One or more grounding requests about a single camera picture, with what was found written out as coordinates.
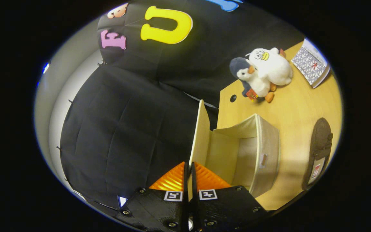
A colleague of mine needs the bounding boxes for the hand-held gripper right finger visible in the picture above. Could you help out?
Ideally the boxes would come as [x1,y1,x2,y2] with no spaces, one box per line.
[190,161,268,232]

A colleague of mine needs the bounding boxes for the beige fabric storage box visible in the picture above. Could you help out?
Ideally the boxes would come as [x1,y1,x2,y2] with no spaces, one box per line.
[189,99,281,202]

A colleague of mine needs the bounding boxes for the grey penguin plush toy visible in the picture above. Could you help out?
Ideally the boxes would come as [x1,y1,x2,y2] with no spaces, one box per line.
[229,57,274,103]

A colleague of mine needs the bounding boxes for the grey patterned cover book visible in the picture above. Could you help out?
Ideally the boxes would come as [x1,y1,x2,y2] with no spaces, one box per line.
[291,38,331,89]

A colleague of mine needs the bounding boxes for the brown fuzzy slipper shoe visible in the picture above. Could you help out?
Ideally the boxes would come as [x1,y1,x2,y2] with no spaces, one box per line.
[302,117,333,191]

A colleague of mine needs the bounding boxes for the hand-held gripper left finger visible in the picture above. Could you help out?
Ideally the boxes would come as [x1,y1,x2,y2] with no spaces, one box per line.
[115,161,187,232]

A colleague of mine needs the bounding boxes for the black backdrop cloth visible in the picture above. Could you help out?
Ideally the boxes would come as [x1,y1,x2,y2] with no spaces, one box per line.
[60,0,305,210]

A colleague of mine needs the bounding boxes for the white duck plush toy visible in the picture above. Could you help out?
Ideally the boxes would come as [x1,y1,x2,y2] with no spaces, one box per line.
[245,47,294,86]

